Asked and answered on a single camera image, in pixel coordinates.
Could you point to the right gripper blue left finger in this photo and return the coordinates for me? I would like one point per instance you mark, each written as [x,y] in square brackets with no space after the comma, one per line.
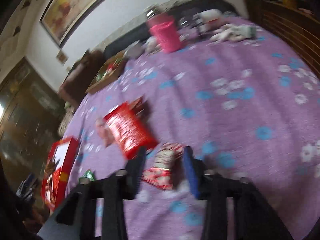
[135,168]

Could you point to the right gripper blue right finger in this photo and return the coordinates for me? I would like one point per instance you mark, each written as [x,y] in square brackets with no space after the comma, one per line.
[194,174]

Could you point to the red white floral candy packet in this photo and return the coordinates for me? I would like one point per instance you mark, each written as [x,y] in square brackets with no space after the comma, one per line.
[160,173]

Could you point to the long red snack pack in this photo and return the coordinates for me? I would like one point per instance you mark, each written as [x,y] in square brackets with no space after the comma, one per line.
[128,131]

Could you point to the pink white 520 packet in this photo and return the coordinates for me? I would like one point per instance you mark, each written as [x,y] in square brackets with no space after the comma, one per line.
[104,132]

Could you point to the small green candy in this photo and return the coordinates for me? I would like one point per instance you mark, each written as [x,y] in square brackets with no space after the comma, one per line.
[87,177]

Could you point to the black purple snack packet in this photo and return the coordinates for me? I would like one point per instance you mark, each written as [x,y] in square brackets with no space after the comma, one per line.
[139,107]

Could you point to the gold brown snack bag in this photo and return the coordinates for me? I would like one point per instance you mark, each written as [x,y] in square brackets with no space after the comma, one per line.
[52,174]

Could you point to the red gift box tray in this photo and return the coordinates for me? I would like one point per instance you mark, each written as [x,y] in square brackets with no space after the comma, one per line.
[64,151]

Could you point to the purple floral tablecloth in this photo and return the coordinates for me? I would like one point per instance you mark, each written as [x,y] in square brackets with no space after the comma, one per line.
[248,109]

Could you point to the brown cardboard snack tray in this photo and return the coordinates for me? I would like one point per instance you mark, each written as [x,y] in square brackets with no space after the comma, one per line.
[110,71]

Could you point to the brown armchair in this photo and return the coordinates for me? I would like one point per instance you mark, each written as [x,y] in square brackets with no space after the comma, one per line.
[82,73]

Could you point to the white ceramic mug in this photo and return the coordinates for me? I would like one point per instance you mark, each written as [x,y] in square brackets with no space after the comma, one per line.
[134,51]

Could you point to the white cloth pile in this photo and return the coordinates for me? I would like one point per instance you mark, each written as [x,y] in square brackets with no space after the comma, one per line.
[151,45]

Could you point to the wooden cabinet door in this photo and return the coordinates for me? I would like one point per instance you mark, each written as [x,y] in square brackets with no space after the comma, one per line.
[30,116]

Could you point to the white work gloves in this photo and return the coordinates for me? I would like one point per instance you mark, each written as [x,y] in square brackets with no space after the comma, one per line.
[234,33]

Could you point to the thermos with pink sleeve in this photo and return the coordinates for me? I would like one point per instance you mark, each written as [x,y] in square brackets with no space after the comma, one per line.
[163,27]

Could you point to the black phone stand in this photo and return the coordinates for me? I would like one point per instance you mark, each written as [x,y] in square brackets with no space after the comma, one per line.
[196,28]

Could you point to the white plastic bottle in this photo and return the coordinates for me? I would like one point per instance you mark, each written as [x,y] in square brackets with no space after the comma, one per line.
[213,18]

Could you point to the black leather sofa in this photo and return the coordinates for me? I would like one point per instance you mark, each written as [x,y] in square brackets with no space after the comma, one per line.
[142,33]

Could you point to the brown brick sideboard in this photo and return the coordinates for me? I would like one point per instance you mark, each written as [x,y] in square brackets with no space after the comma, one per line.
[298,30]

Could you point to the framed horse painting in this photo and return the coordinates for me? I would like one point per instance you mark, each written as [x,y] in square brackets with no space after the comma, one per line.
[61,17]

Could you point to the small wall plaque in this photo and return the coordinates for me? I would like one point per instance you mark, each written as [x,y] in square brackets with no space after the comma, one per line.
[61,57]

